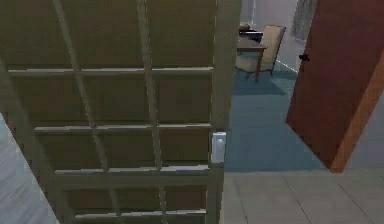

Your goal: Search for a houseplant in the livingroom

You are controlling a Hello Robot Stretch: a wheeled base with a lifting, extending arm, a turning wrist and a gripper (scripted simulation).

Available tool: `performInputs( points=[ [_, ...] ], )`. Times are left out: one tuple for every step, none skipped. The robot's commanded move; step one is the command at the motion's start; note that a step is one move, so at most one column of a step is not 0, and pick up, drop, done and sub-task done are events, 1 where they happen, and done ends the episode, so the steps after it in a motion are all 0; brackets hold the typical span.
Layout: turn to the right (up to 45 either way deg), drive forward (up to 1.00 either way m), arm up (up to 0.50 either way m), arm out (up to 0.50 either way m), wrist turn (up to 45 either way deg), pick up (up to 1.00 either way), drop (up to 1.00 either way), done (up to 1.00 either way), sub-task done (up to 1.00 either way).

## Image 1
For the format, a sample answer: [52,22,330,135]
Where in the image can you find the olive brown shelf unit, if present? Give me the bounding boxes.
[0,0,244,224]

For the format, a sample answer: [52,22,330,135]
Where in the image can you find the red brown room door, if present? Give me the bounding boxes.
[285,0,384,174]

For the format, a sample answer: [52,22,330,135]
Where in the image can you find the grey window curtain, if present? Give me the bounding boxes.
[290,0,318,42]

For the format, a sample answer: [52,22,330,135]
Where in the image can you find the white light switch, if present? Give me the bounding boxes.
[211,131,228,164]

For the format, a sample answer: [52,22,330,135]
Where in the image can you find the beige armchair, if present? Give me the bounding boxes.
[235,24,287,80]

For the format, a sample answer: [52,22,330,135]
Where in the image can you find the brown wooden table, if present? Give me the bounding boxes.
[236,35,268,83]

